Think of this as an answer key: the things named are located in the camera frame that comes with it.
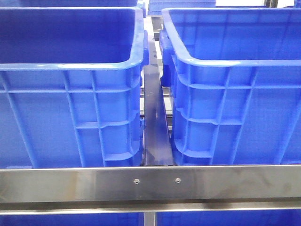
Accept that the stainless steel front rail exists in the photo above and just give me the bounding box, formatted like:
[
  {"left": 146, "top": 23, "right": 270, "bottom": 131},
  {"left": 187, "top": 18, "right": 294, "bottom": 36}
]
[{"left": 0, "top": 165, "right": 301, "bottom": 215}]

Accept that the blue crate rear left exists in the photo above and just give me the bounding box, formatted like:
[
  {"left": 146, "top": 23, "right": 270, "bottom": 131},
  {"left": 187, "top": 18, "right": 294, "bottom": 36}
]
[{"left": 15, "top": 0, "right": 146, "bottom": 18}]

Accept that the blue crate lower left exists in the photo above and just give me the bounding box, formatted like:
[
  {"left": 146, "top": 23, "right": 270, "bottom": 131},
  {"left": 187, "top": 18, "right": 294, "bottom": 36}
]
[{"left": 0, "top": 213, "right": 143, "bottom": 226}]

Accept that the steel centre divider bar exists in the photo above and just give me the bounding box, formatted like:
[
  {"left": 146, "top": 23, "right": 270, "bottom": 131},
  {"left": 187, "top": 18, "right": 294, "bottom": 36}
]
[{"left": 144, "top": 37, "right": 174, "bottom": 166}]

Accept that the large blue crate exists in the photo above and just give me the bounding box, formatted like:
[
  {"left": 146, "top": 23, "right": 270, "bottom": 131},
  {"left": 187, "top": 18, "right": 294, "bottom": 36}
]
[
  {"left": 0, "top": 7, "right": 149, "bottom": 169},
  {"left": 160, "top": 8, "right": 301, "bottom": 166}
]

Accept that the large blue crate right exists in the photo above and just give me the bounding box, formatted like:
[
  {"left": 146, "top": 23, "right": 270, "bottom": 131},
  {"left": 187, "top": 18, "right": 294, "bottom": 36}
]
[{"left": 160, "top": 8, "right": 301, "bottom": 166}]

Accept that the large blue crate left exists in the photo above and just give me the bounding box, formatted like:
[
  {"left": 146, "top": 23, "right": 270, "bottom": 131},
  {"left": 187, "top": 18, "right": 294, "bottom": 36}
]
[{"left": 0, "top": 7, "right": 149, "bottom": 169}]

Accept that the blue crate lower right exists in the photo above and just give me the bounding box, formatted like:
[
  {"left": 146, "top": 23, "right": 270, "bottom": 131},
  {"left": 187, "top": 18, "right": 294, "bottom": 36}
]
[{"left": 157, "top": 210, "right": 301, "bottom": 226}]

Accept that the blue crate rear right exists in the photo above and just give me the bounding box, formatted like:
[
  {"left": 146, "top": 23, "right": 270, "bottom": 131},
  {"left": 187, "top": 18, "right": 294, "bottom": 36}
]
[{"left": 148, "top": 0, "right": 216, "bottom": 16}]

